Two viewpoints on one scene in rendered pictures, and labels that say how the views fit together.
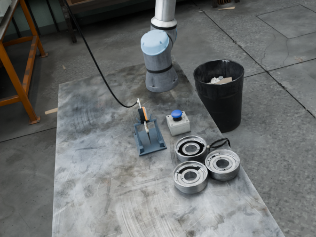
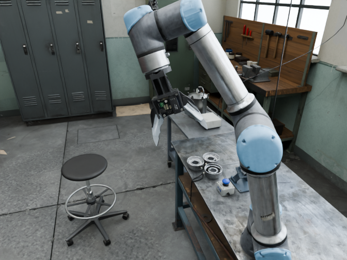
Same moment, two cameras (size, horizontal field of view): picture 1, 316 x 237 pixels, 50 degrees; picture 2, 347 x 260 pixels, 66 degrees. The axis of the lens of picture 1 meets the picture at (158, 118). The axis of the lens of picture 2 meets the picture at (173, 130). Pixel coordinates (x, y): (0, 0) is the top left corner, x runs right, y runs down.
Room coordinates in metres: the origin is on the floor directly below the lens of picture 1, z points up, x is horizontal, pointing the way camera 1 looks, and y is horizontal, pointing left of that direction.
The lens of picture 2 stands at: (2.04, -0.56, 1.76)
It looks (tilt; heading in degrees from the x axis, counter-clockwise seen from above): 28 degrees down; 169
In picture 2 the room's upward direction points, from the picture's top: straight up
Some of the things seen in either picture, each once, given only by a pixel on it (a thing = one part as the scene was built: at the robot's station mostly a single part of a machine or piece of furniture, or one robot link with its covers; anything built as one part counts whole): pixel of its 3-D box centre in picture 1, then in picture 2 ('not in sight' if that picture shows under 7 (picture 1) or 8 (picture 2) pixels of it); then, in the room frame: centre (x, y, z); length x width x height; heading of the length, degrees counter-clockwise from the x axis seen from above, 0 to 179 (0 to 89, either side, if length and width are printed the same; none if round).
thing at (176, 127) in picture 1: (177, 122); (225, 188); (1.01, -0.07, 0.82); 0.08 x 0.07 x 0.05; 5
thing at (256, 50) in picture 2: not in sight; (235, 77); (-1.31, 0.98, 0.71); 2.01 x 0.82 x 1.41; 5
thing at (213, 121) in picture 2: not in sight; (203, 104); (-0.13, 0.14, 0.83); 0.41 x 0.19 x 0.30; 9
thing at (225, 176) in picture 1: (222, 165); (195, 163); (0.75, -0.17, 0.82); 0.10 x 0.10 x 0.04
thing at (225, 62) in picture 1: (220, 97); not in sight; (1.99, -0.46, 0.21); 0.34 x 0.34 x 0.43
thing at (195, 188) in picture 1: (190, 177); (210, 159); (0.72, -0.06, 0.82); 0.10 x 0.10 x 0.04
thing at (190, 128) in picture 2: not in sight; (196, 150); (-0.14, 0.11, 0.34); 0.67 x 0.46 x 0.68; 9
